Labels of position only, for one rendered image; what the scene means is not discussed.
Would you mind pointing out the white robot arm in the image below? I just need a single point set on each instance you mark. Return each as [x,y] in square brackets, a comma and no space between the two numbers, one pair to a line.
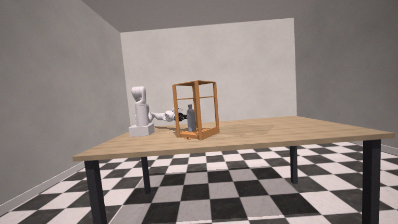
[143,117]

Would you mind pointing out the wooden shelving unit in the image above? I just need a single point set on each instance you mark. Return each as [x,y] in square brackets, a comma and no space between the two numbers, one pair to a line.
[200,133]

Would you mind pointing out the grey bottle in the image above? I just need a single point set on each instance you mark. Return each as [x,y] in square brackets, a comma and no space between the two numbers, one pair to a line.
[191,119]

